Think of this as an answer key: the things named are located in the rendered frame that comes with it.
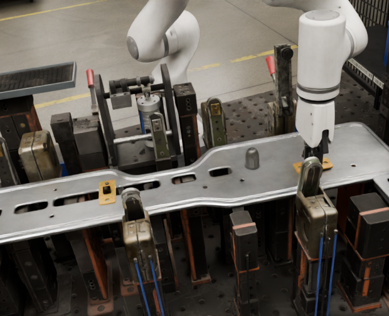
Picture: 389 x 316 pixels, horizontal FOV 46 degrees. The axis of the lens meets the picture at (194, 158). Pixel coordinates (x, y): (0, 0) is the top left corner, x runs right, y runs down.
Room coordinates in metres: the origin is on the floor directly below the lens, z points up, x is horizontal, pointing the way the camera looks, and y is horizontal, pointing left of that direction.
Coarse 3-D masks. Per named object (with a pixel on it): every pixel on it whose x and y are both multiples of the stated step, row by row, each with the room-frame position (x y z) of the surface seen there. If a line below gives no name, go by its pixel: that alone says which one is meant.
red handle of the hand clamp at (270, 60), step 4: (268, 56) 1.13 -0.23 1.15; (272, 56) 1.13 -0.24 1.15; (268, 60) 1.12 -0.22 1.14; (272, 60) 1.11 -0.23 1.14; (268, 64) 1.11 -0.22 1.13; (272, 64) 1.10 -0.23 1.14; (272, 68) 1.09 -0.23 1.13; (272, 72) 1.09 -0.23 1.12; (272, 76) 1.08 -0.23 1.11; (284, 100) 1.01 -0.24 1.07; (284, 104) 1.01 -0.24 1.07; (288, 104) 1.01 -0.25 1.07; (284, 108) 1.00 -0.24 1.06
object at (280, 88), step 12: (276, 48) 1.02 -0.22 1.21; (288, 48) 1.00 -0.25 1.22; (276, 60) 1.02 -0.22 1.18; (288, 60) 1.02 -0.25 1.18; (276, 72) 1.02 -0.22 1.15; (288, 72) 1.02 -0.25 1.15; (276, 84) 1.02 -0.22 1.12; (288, 84) 1.02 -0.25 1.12; (276, 96) 1.02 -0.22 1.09; (288, 96) 1.01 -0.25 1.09; (288, 108) 1.01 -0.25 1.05
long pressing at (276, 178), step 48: (240, 144) 0.95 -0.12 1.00; (288, 144) 0.93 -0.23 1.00; (336, 144) 0.90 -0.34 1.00; (384, 144) 0.88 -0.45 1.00; (0, 192) 0.87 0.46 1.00; (48, 192) 0.84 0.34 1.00; (144, 192) 0.80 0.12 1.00; (192, 192) 0.78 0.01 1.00; (240, 192) 0.76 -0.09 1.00; (288, 192) 0.75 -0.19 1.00; (0, 240) 0.71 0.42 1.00
